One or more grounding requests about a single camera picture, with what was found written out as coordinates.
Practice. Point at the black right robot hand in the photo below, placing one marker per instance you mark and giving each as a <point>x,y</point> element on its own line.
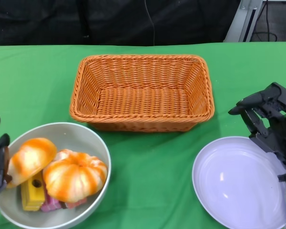
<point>278,133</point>

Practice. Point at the long orange striped bread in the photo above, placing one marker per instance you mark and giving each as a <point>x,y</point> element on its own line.
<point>31,159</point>

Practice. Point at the yellow cake block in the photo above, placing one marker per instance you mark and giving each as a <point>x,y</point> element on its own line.
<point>32,198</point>

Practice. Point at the pink cake slice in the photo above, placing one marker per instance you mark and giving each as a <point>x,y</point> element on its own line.
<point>51,204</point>

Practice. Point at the round pumpkin shaped bread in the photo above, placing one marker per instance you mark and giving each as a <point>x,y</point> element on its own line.
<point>74,176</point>

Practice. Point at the grey metal bowl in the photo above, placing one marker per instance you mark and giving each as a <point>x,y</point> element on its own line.
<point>85,138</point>

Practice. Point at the white round plate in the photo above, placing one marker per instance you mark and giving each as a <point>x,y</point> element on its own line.
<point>236,181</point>

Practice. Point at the orange wicker basket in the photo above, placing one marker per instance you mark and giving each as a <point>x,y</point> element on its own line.
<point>143,105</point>

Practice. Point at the green tablecloth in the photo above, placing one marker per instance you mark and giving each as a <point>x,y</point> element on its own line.
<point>147,167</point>

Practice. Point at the black backdrop curtain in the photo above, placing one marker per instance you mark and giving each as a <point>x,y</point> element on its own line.
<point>62,21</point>

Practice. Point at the grey aluminium frame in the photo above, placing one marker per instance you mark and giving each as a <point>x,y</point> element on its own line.
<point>242,21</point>

